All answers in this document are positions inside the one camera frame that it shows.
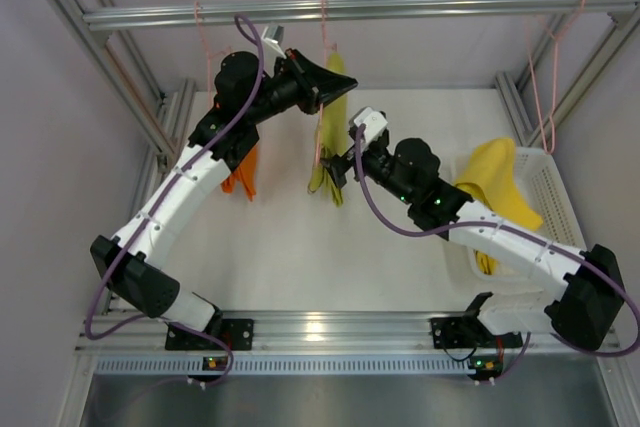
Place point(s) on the white plastic basket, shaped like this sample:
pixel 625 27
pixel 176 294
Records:
pixel 540 184

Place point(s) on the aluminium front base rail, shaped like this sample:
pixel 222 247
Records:
pixel 280 332

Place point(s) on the orange trousers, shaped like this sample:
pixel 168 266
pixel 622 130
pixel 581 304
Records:
pixel 244 176

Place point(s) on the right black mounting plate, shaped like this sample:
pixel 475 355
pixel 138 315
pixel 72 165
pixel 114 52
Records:
pixel 458 333

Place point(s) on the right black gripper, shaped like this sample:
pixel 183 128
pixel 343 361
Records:
pixel 353 159

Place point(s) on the black mounting plate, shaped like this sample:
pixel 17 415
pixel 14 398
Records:
pixel 236 334
pixel 458 333

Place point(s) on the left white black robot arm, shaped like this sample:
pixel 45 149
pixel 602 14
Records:
pixel 247 93

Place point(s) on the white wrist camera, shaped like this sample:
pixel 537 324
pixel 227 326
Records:
pixel 373 122
pixel 271 39

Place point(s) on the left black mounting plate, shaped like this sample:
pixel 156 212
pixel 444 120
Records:
pixel 236 334

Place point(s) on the right aluminium frame struts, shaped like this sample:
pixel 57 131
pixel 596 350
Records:
pixel 591 47

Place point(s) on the aluminium frame struts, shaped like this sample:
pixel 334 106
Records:
pixel 591 47
pixel 120 62

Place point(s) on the yellow trousers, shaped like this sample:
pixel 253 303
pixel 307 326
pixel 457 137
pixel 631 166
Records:
pixel 488 177

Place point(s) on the pink hanger of green trousers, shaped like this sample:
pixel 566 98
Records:
pixel 327 47

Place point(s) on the pink hanger with orange trousers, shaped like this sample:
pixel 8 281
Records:
pixel 210 56

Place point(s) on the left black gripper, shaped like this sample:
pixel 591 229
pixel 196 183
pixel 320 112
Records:
pixel 304 89

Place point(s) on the grey slotted cable duct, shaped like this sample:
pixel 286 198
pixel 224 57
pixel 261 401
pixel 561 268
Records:
pixel 264 365

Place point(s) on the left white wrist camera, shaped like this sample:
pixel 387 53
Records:
pixel 271 39

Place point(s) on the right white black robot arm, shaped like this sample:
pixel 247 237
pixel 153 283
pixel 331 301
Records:
pixel 579 293

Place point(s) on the left aluminium frame struts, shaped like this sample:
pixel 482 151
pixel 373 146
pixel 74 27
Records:
pixel 120 62

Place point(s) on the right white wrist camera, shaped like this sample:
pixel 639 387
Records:
pixel 373 122

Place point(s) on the aluminium hanging rail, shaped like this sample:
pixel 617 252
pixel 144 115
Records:
pixel 130 18

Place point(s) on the olive green trousers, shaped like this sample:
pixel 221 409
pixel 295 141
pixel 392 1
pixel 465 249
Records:
pixel 330 140

